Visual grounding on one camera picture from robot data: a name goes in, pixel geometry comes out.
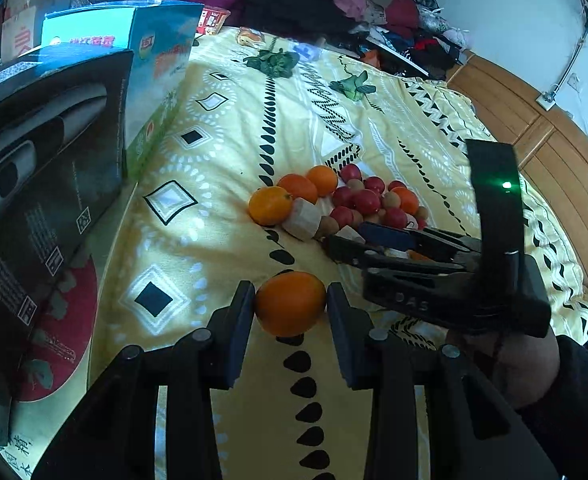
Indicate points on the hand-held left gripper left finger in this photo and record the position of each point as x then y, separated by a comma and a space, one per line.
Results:
240, 332

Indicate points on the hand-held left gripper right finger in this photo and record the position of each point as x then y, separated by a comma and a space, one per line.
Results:
343, 340

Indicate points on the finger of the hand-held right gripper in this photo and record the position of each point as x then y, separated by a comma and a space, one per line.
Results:
386, 234
359, 256

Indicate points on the thin beige sugarcane piece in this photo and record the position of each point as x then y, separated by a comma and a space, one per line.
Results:
398, 253

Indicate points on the person's right forearm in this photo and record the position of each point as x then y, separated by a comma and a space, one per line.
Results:
576, 410

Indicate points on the person's right hand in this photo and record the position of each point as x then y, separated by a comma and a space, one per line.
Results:
519, 367

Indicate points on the small beige sugarcane chunk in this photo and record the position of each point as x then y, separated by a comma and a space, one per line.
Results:
348, 234

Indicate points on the small orange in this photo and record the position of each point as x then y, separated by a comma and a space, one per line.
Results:
406, 200

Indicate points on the cluster of brown longans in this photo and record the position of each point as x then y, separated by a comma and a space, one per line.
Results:
330, 225

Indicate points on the round orange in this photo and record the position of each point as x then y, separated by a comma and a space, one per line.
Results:
298, 187
322, 179

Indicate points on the yellow printed blanket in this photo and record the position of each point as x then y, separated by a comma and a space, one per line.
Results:
214, 240

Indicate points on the yellowish orange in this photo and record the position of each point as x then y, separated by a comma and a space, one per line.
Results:
269, 206

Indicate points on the wooden headboard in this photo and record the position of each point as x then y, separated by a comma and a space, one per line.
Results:
549, 160

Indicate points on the green leafy vegetable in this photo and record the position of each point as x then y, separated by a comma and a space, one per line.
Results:
274, 61
353, 85

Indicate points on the blue white packet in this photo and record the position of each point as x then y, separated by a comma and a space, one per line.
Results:
305, 52

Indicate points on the pile of clothes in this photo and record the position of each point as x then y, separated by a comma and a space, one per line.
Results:
334, 5

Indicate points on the orange snack packet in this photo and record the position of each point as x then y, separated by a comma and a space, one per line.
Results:
251, 36

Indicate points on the black printed box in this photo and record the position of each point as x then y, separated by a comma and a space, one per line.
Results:
44, 185

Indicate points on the red snack packet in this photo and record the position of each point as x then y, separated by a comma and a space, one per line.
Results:
213, 20

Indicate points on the blue green carton box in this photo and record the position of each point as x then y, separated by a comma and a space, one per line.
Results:
159, 60

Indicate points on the brown cardboard box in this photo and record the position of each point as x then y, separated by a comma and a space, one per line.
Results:
19, 30

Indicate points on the white wall socket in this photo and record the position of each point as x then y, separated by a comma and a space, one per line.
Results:
546, 100

